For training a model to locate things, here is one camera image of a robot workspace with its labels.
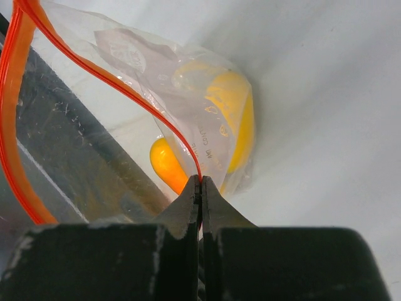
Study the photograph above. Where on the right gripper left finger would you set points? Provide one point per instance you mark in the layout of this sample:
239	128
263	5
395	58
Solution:
111	261

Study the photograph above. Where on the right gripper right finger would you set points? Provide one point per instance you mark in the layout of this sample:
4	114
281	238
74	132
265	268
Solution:
245	262

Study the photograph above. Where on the clear zip top bag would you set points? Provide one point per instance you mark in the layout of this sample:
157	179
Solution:
83	98

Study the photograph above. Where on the orange yellow toy mango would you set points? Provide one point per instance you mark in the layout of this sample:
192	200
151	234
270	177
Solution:
166	166

